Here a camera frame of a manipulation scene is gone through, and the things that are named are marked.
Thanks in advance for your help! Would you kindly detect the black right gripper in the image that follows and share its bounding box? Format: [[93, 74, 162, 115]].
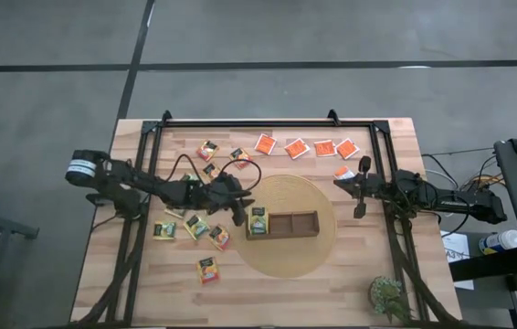
[[333, 155, 383, 219]]

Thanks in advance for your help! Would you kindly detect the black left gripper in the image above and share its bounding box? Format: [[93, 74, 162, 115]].
[[196, 172, 256, 228]]

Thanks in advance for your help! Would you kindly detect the bright orange tea sachet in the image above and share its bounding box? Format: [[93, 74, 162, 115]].
[[284, 137, 311, 161], [313, 139, 338, 158], [333, 165, 356, 181], [335, 138, 360, 161], [254, 133, 278, 156]]

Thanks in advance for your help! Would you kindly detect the yellow red fruit tea bag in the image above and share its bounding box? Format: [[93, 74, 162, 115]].
[[195, 256, 221, 285], [202, 163, 223, 182], [196, 140, 219, 163], [228, 147, 254, 170], [208, 225, 232, 250]]

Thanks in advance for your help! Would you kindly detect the brown wooden tea organizer box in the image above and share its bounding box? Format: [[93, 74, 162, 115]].
[[244, 209, 321, 241]]

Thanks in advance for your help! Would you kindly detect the round woven straw placemat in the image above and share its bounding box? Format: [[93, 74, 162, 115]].
[[232, 174, 338, 279]]

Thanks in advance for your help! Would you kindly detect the small potted green plant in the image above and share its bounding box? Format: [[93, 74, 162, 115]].
[[367, 275, 413, 324]]

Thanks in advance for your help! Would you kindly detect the white paper sheet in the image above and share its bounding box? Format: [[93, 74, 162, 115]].
[[439, 230, 475, 292]]

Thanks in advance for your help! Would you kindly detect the black stand base bar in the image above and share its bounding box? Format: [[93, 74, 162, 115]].
[[448, 246, 517, 282]]

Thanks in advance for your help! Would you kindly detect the white canister blue yellow label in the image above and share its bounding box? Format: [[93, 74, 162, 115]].
[[478, 229, 517, 256]]

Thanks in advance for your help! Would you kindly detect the black aluminium rig frame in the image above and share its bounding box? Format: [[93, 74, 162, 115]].
[[73, 109, 459, 329]]

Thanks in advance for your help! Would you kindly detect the yellow cable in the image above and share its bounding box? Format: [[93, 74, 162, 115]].
[[461, 173, 507, 192]]

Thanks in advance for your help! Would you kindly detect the grey side table frame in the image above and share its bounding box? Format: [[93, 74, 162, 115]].
[[0, 182, 40, 329]]

